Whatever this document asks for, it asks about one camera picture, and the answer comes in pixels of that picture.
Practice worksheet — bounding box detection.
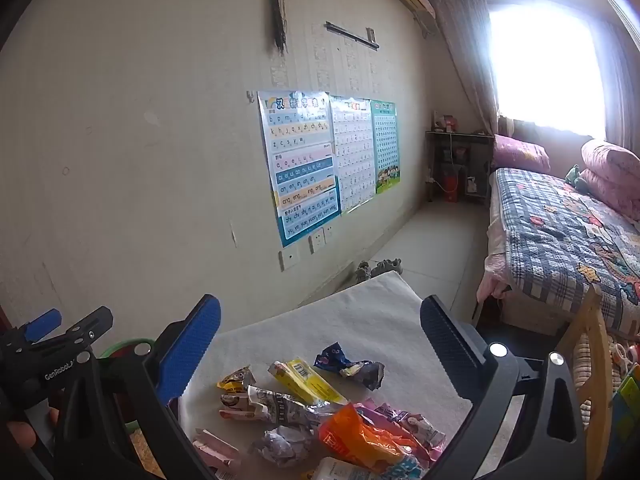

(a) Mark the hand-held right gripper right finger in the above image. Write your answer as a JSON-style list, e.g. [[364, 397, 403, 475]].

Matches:
[[419, 295, 587, 480]]

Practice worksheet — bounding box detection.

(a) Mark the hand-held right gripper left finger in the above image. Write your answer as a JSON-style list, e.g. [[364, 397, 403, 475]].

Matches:
[[54, 294, 222, 480]]

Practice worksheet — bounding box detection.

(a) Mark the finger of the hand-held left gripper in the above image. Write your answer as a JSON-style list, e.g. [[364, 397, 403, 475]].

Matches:
[[10, 308, 63, 348], [34, 306, 115, 361]]

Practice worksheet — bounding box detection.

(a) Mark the green rimmed red bin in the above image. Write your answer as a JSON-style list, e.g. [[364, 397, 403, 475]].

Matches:
[[97, 338, 157, 433]]

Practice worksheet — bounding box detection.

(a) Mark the small yellow face wrapper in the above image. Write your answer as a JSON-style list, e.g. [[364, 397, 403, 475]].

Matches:
[[216, 365, 257, 394]]

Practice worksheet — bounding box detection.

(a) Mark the pink printed wrapper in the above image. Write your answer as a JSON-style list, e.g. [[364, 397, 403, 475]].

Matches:
[[350, 399, 447, 463]]

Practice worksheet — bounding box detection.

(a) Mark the cream printed snack wrapper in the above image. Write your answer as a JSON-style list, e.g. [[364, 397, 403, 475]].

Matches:
[[218, 385, 336, 428]]

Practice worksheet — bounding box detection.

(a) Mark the blue wrapper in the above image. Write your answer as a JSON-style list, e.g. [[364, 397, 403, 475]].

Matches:
[[313, 342, 386, 391]]

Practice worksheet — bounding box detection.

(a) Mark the white pink snack box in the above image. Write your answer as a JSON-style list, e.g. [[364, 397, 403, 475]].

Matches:
[[192, 427, 243, 478]]

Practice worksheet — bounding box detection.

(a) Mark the long yellow snack wrapper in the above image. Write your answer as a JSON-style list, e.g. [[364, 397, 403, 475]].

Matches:
[[268, 357, 348, 406]]

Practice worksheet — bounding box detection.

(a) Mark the orange snack packet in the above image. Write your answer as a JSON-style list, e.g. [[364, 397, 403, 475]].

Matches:
[[318, 403, 416, 471]]

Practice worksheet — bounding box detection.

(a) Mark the grey foil wrapper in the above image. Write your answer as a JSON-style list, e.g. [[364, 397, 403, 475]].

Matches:
[[248, 425, 321, 468]]

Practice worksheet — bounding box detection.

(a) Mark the white blue carton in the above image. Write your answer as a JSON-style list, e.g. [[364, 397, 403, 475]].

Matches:
[[305, 456, 386, 480]]

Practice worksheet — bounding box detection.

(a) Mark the person's left hand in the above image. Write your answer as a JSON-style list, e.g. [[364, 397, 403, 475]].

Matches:
[[6, 406, 61, 456]]

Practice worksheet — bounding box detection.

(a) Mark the pink bed sheet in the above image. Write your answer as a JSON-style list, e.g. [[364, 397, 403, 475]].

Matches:
[[477, 170, 516, 306]]

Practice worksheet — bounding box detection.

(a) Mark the white table cloth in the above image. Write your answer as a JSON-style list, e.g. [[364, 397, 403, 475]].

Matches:
[[177, 270, 473, 480]]

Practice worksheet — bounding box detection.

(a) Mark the wooden chair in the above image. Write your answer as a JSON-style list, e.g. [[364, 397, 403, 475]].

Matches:
[[555, 285, 640, 480]]

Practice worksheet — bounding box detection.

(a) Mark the bed with patchwork quilt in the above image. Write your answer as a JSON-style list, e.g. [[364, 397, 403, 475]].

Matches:
[[492, 167, 640, 341]]

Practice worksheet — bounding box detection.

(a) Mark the colourful plastic toy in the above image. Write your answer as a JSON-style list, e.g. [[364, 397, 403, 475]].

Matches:
[[612, 340, 640, 441]]

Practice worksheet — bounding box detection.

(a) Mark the pink pillow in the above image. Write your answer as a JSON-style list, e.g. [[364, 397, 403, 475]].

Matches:
[[492, 134, 551, 175]]

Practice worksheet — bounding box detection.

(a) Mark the dark metal shelf rack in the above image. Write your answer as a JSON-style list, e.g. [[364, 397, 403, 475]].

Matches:
[[425, 130, 496, 206]]

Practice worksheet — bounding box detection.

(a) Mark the green plush toy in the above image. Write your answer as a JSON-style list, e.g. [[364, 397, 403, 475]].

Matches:
[[565, 165, 588, 192]]

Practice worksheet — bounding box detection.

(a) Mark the folded pink quilt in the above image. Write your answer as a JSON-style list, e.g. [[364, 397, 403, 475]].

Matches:
[[580, 139, 640, 221]]

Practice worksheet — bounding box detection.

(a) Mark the patterned curtain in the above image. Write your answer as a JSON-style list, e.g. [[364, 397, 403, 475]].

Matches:
[[427, 0, 501, 136]]

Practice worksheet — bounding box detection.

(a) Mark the bright window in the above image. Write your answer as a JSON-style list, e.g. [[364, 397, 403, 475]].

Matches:
[[487, 0, 608, 141]]

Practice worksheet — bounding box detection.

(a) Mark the green chart wall poster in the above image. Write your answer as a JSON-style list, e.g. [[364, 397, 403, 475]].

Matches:
[[370, 100, 402, 195]]

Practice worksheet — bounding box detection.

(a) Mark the blue letter wall poster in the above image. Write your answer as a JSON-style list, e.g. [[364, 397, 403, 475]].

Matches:
[[257, 91, 342, 248]]

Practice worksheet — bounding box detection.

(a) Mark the white chart wall poster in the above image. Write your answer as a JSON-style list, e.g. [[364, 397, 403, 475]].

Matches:
[[330, 95, 376, 215]]

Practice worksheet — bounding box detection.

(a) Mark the metal wall rail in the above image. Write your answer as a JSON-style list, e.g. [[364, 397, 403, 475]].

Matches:
[[325, 21, 380, 51]]

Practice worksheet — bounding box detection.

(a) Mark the black wall strip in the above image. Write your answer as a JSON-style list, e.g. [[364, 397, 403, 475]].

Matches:
[[267, 0, 288, 56]]

